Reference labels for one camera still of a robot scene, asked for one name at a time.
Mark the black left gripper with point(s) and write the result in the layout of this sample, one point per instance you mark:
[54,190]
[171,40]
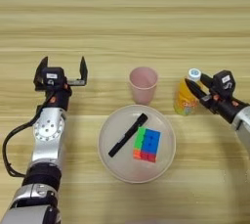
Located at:
[60,99]

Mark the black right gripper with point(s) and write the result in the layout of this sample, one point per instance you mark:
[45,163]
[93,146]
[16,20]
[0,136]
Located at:
[224,105]

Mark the orange juice bottle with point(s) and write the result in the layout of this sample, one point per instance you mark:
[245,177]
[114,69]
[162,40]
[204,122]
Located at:
[185,102]

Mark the colourful puzzle cube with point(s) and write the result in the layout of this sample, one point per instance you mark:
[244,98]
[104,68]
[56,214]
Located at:
[147,144]

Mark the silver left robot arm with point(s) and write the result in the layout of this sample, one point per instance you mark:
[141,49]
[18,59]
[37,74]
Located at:
[49,143]

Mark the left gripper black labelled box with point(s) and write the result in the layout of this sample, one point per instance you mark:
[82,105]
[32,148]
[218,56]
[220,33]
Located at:
[52,76]

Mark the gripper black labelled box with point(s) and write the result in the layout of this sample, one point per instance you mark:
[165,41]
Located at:
[52,76]
[224,81]

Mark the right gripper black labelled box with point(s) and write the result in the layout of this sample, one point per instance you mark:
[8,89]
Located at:
[224,81]

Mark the pink plastic cup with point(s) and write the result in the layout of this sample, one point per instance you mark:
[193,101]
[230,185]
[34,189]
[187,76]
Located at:
[143,86]

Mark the black marker pen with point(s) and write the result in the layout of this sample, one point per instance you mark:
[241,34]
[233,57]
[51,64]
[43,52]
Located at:
[127,135]

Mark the round beige plate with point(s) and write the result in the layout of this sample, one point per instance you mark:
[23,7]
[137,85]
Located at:
[123,169]

